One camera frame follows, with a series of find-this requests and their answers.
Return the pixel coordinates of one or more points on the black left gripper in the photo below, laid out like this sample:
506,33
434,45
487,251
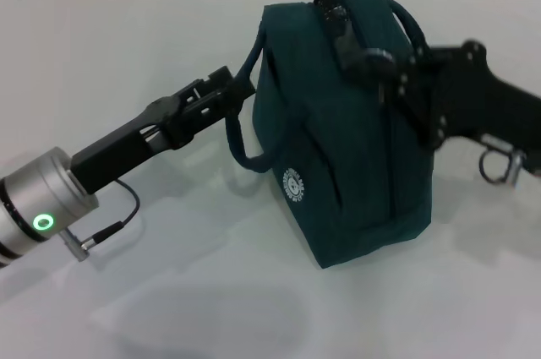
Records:
127,143

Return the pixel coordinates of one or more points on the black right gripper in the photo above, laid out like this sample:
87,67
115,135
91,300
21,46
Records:
486,97

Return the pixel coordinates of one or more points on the dark teal insulated lunch bag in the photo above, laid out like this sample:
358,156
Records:
351,164

